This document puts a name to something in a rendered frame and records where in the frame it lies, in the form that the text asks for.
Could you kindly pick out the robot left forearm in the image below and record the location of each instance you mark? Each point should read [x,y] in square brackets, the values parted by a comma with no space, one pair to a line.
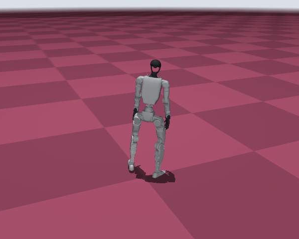
[137,103]

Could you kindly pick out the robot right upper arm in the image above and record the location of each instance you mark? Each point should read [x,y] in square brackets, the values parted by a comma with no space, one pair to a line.
[165,84]

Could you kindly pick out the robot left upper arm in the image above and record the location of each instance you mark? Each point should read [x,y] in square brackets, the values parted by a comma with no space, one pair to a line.
[139,81]

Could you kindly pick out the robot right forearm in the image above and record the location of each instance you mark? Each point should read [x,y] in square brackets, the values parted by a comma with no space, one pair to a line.
[167,108]

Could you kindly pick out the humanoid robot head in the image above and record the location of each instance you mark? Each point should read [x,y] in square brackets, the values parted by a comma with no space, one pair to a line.
[155,63]

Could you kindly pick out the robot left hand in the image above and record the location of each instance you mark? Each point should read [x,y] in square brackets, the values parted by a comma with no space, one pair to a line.
[135,111]

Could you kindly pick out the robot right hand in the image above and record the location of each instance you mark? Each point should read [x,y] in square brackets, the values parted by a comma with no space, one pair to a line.
[167,122]

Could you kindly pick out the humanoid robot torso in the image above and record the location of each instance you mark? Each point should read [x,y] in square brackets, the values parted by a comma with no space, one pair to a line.
[151,89]

